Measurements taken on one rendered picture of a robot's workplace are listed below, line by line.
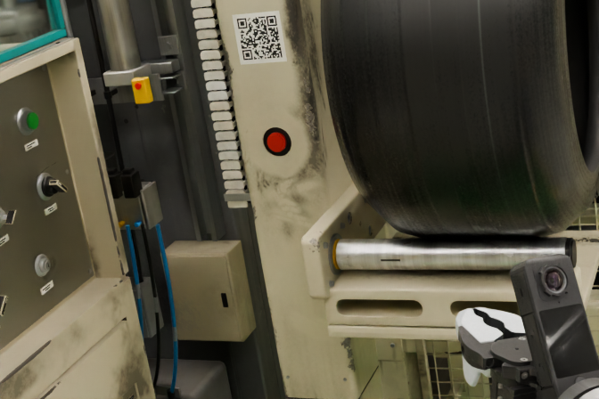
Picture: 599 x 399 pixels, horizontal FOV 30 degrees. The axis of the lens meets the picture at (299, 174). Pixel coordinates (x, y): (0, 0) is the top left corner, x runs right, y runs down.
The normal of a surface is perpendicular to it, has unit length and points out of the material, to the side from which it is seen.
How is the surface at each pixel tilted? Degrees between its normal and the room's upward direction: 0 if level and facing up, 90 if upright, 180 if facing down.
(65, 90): 90
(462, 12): 73
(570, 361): 60
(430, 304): 90
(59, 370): 90
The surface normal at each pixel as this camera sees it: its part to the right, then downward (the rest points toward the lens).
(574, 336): 0.32, -0.30
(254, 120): -0.35, 0.33
